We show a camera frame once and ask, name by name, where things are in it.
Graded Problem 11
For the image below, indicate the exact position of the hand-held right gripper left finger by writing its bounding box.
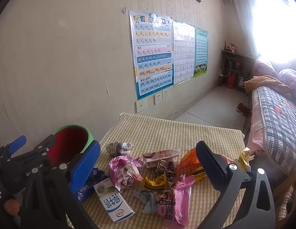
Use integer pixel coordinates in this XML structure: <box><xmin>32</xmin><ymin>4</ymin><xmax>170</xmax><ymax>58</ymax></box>
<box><xmin>21</xmin><ymin>140</ymin><xmax>101</xmax><ymax>229</ymax></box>

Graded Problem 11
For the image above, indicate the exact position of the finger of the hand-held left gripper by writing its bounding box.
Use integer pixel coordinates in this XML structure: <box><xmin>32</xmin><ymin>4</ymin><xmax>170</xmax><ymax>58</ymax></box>
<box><xmin>30</xmin><ymin>134</ymin><xmax>57</xmax><ymax>159</ymax></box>
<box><xmin>0</xmin><ymin>135</ymin><xmax>27</xmax><ymax>163</ymax></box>

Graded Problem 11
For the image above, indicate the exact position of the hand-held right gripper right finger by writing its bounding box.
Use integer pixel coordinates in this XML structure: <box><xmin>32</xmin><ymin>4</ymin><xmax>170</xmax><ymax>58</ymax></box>
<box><xmin>196</xmin><ymin>140</ymin><xmax>275</xmax><ymax>229</ymax></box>

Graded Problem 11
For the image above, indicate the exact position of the red basin with green rim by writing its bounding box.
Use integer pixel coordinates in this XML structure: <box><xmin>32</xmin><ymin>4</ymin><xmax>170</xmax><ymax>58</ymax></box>
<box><xmin>46</xmin><ymin>124</ymin><xmax>94</xmax><ymax>172</ymax></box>

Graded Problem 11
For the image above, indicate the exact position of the yellow white wrapper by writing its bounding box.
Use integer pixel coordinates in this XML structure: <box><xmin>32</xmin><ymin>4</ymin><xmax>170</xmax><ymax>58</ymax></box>
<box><xmin>238</xmin><ymin>147</ymin><xmax>255</xmax><ymax>171</ymax></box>

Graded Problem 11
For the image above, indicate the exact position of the blue grey wrapper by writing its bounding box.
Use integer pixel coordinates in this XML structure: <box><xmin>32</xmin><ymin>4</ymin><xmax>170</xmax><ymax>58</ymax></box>
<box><xmin>138</xmin><ymin>190</ymin><xmax>160</xmax><ymax>214</ymax></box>

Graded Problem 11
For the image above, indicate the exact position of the person's left hand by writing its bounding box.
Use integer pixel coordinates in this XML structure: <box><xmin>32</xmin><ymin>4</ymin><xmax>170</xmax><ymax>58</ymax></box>
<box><xmin>4</xmin><ymin>199</ymin><xmax>20</xmax><ymax>216</ymax></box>

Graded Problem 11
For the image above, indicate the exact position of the yellow black snack wrapper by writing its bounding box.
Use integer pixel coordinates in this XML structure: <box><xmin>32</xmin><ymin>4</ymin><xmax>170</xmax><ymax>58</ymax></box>
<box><xmin>141</xmin><ymin>174</ymin><xmax>173</xmax><ymax>192</ymax></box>
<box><xmin>193</xmin><ymin>166</ymin><xmax>211</xmax><ymax>183</ymax></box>

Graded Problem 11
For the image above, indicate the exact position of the blue cartoon wrapper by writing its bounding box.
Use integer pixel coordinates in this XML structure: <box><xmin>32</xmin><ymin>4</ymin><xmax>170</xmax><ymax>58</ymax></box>
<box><xmin>76</xmin><ymin>167</ymin><xmax>109</xmax><ymax>203</ymax></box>

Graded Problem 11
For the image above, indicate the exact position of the orange plastic wrapper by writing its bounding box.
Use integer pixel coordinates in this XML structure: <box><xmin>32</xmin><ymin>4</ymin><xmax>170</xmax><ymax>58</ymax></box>
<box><xmin>175</xmin><ymin>147</ymin><xmax>206</xmax><ymax>173</ymax></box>

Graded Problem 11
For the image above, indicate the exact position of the grey floral crumpled wrapper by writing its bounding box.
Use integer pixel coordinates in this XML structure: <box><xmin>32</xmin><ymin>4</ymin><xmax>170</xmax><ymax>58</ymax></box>
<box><xmin>105</xmin><ymin>141</ymin><xmax>135</xmax><ymax>158</ymax></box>

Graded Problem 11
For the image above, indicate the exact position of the pink white crumpled wrapper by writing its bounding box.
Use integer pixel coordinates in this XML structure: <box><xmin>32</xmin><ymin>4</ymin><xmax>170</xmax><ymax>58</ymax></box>
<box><xmin>108</xmin><ymin>155</ymin><xmax>144</xmax><ymax>192</ymax></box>

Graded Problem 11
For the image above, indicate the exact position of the pink plastic snack packet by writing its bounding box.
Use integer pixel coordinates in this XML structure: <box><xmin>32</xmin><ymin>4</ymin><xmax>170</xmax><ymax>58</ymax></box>
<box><xmin>154</xmin><ymin>174</ymin><xmax>195</xmax><ymax>229</ymax></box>

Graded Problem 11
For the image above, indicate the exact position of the white milk carton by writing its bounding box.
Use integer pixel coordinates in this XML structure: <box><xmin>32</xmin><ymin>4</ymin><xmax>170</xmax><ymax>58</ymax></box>
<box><xmin>94</xmin><ymin>177</ymin><xmax>135</xmax><ymax>223</ymax></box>

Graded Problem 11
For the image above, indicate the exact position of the yellow checkered tablecloth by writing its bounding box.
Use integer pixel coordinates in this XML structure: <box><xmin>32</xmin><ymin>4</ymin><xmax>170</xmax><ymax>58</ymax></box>
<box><xmin>67</xmin><ymin>113</ymin><xmax>246</xmax><ymax>229</ymax></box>

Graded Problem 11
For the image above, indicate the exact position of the orange towel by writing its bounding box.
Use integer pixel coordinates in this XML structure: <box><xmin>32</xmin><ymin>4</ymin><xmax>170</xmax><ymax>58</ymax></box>
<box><xmin>243</xmin><ymin>75</ymin><xmax>285</xmax><ymax>93</ymax></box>

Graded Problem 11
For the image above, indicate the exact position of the dark storage shelf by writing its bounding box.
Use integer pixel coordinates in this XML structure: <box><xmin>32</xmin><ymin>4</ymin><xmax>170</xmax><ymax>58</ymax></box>
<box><xmin>220</xmin><ymin>50</ymin><xmax>255</xmax><ymax>91</ymax></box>

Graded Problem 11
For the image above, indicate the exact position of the pink quilt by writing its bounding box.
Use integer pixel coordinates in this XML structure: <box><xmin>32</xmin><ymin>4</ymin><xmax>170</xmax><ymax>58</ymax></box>
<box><xmin>252</xmin><ymin>57</ymin><xmax>278</xmax><ymax>78</ymax></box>

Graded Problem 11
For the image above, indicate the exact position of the dark cloth bundle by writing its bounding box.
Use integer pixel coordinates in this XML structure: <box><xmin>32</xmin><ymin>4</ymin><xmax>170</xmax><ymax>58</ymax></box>
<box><xmin>277</xmin><ymin>69</ymin><xmax>296</xmax><ymax>96</ymax></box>

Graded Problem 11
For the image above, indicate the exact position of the light curtain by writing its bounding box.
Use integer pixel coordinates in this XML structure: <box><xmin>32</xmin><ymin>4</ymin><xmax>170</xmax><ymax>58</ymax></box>
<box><xmin>224</xmin><ymin>0</ymin><xmax>260</xmax><ymax>58</ymax></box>

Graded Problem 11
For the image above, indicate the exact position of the white wall plate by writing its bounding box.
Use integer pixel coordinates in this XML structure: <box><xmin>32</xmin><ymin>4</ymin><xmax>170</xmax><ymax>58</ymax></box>
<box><xmin>135</xmin><ymin>100</ymin><xmax>147</xmax><ymax>114</ymax></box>

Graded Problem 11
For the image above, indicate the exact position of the green number wall poster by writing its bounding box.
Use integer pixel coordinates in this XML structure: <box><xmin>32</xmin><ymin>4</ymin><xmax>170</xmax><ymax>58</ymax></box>
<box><xmin>193</xmin><ymin>26</ymin><xmax>209</xmax><ymax>78</ymax></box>

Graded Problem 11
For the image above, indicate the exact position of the white table wall poster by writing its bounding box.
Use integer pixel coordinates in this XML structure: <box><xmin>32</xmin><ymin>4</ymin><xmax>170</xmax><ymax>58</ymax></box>
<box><xmin>172</xmin><ymin>19</ymin><xmax>196</xmax><ymax>86</ymax></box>

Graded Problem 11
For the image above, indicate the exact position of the letter chart wall poster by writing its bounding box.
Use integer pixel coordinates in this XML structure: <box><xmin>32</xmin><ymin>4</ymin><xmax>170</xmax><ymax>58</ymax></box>
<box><xmin>129</xmin><ymin>10</ymin><xmax>174</xmax><ymax>101</ymax></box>

